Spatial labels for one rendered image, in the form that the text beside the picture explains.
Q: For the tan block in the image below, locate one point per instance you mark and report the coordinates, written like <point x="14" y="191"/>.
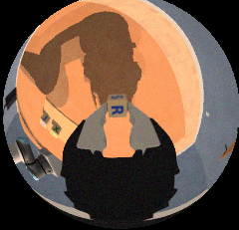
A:
<point x="45" y="120"/>
<point x="117" y="105"/>
<point x="55" y="130"/>

